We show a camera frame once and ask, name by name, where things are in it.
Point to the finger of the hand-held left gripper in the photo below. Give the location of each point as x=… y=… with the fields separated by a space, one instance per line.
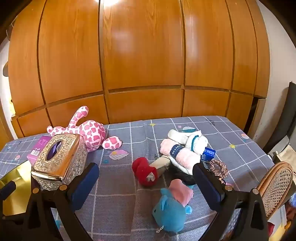
x=8 y=187

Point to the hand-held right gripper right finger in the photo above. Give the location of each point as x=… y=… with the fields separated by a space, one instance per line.
x=207 y=185

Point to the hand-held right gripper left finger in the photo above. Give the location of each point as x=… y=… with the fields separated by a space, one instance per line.
x=84 y=185

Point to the white waffle towel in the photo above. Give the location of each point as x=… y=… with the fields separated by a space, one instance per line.
x=185 y=170

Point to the blue tissue packet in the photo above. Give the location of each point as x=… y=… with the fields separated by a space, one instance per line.
x=208 y=154

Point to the yellow cylinder object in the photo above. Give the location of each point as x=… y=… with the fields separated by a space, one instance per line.
x=16 y=173

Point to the brown scrunchie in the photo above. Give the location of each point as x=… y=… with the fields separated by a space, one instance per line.
x=219 y=168

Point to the pink folded cloth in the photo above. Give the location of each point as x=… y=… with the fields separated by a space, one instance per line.
x=181 y=191

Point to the black fuzzy cloth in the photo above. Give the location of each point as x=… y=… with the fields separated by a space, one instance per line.
x=182 y=175

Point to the pink rolled towel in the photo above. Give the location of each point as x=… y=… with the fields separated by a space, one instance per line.
x=185 y=156

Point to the white sock with teal band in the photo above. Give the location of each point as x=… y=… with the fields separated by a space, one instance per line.
x=196 y=143

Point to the blue plush toy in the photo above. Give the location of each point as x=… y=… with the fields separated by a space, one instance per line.
x=170 y=215

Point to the beige doll body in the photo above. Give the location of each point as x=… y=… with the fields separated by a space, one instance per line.
x=160 y=164

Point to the pink spotted plush toy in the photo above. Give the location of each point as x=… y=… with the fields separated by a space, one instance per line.
x=90 y=133

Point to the purple cardboard box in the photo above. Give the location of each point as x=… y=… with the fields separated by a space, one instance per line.
x=39 y=144

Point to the cream white sock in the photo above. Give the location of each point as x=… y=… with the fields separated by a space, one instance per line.
x=177 y=135

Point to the red fabric sock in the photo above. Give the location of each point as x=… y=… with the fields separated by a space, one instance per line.
x=143 y=171

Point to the rattan chair back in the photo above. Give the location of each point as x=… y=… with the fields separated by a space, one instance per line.
x=275 y=187

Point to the beige bag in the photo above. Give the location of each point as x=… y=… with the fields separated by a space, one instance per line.
x=286 y=153

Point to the black chair back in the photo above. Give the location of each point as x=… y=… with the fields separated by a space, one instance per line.
x=283 y=120

